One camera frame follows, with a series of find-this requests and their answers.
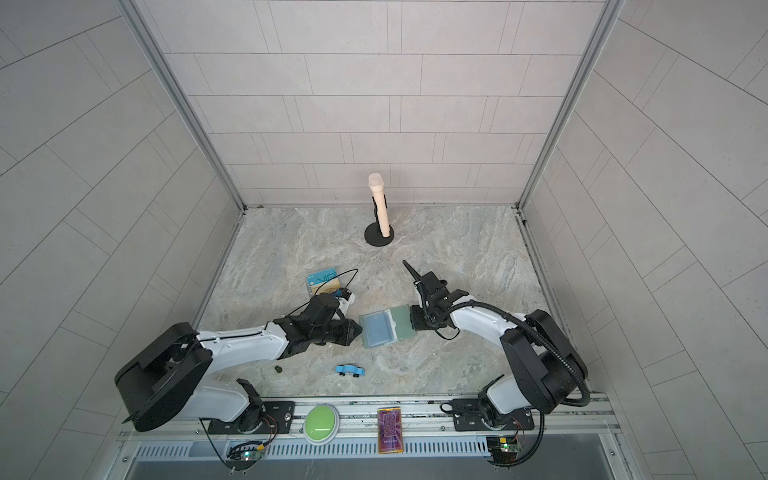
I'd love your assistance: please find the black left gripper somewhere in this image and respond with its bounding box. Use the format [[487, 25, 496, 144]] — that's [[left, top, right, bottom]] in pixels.
[[310, 318, 368, 348]]

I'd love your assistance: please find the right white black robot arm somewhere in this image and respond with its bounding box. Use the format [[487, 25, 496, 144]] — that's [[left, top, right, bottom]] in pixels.
[[403, 262, 591, 428]]

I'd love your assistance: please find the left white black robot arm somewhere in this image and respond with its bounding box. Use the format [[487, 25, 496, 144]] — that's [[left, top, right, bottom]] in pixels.
[[115, 289, 362, 433]]

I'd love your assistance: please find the teal card in stand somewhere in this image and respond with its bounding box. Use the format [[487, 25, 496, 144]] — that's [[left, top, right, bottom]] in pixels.
[[307, 268, 337, 289]]

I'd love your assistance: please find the purple patterned card box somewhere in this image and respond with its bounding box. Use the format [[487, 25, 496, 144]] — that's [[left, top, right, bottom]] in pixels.
[[377, 408, 405, 454]]

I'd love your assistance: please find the blue toy car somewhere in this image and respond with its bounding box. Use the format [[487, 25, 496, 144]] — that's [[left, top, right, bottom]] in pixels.
[[335, 364, 365, 378]]

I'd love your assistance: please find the black round microphone stand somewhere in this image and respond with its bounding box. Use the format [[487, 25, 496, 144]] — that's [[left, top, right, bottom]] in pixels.
[[364, 200, 395, 247]]

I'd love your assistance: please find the green round button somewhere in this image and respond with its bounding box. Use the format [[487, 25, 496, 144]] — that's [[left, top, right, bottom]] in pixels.
[[304, 404, 340, 446]]

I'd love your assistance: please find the beige microphone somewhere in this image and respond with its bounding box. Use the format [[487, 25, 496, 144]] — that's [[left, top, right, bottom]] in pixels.
[[368, 173, 391, 238]]

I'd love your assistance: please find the right green circuit board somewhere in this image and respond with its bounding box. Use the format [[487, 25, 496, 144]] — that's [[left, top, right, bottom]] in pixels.
[[486, 436, 522, 465]]

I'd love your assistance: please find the green circuit board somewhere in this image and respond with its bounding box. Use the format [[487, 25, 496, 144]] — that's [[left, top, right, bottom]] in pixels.
[[227, 441, 266, 463], [486, 436, 522, 465]]

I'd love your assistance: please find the left green circuit board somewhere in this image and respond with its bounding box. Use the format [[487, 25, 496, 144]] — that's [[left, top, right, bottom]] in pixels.
[[227, 441, 266, 463]]

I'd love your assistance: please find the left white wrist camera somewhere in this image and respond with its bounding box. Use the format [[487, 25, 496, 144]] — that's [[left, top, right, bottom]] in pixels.
[[334, 288, 354, 304]]

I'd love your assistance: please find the thin black camera cable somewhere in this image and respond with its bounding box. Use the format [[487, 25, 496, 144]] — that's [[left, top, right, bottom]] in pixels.
[[287, 268, 360, 319]]

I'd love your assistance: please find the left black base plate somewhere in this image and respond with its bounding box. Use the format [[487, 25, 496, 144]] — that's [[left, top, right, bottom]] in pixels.
[[207, 401, 296, 435]]

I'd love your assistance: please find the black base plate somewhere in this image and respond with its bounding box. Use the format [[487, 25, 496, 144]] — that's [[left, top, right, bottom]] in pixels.
[[207, 401, 296, 435], [440, 398, 535, 432]]

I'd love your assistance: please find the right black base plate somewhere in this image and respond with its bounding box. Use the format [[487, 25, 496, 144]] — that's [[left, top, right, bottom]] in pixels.
[[440, 398, 535, 432]]

